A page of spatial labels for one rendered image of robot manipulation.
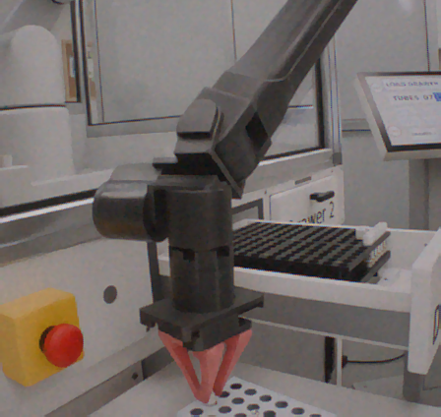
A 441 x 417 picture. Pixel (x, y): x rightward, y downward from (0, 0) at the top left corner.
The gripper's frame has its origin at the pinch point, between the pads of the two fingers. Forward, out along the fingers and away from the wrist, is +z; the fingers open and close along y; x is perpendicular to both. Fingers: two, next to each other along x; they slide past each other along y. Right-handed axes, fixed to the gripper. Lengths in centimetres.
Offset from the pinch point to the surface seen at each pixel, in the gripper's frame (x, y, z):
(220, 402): 0.7, -0.9, 1.5
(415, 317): 15.1, -12.1, -7.1
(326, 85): -27, -67, -34
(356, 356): -60, -150, 77
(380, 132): -27, -97, -23
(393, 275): 5.1, -30.2, -4.6
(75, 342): -7.2, 9.4, -6.0
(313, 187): -23, -54, -12
